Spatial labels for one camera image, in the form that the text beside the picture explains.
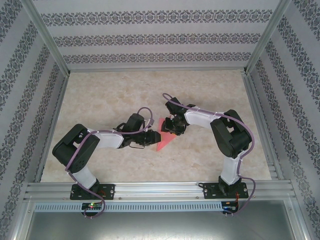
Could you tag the grey metal sheet panel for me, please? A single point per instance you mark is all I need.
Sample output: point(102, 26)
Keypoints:
point(160, 225)

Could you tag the aluminium mounting rail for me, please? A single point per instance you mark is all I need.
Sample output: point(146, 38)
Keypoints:
point(160, 190)

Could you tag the pink cloth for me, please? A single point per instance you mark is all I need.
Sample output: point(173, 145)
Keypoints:
point(163, 142)

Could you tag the aluminium frame post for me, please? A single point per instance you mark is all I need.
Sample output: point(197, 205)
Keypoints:
point(47, 37)
point(266, 37)

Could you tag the right black-white robot arm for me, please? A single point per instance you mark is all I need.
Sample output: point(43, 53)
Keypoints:
point(200, 118)

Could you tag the left black-white robot arm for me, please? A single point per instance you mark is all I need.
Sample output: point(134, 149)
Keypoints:
point(110, 140)

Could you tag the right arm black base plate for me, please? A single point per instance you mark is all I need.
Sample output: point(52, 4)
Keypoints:
point(208, 192)

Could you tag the aluminium side rail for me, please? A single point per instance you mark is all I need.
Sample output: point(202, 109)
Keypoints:
point(253, 100)
point(59, 100)

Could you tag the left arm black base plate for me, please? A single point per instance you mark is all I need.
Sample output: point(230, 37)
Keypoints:
point(110, 191)

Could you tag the aluminium frame beam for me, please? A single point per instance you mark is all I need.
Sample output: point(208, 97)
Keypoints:
point(20, 220)
point(300, 220)

